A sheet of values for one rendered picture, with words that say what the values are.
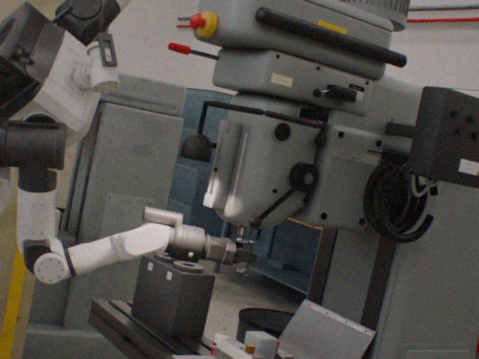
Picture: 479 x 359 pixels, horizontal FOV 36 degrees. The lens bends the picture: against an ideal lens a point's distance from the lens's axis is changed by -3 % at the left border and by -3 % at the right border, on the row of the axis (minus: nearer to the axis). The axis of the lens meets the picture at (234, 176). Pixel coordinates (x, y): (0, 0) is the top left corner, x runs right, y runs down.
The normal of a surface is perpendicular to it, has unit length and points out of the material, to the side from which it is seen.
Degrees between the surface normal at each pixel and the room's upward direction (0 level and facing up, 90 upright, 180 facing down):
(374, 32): 90
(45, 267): 103
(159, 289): 90
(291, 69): 90
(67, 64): 58
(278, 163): 90
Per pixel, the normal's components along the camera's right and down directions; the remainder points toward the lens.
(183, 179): -0.83, -0.14
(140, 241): 0.21, -0.04
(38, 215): 0.31, 0.34
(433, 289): 0.53, 0.13
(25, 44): 0.75, -0.35
